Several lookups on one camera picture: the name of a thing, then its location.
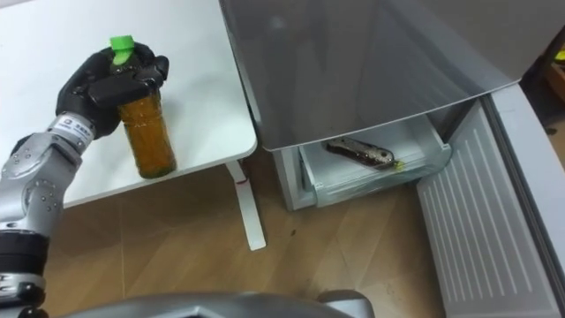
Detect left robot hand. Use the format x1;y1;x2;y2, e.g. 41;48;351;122
55;42;170;140

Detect amber bottle with green cap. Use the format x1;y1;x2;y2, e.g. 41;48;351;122
109;34;178;180

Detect white desk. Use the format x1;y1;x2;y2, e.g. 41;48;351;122
0;0;267;252

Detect robot body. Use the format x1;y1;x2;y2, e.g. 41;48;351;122
52;289;376;318

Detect grey fridge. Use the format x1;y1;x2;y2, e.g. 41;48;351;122
219;0;565;212

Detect dark wrapped food packet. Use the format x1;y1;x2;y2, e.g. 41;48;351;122
324;136;396;170

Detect open clear fridge drawer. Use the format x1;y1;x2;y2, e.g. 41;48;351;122
298;115;453;208

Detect open grey fridge door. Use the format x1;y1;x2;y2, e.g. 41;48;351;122
416;82;565;318

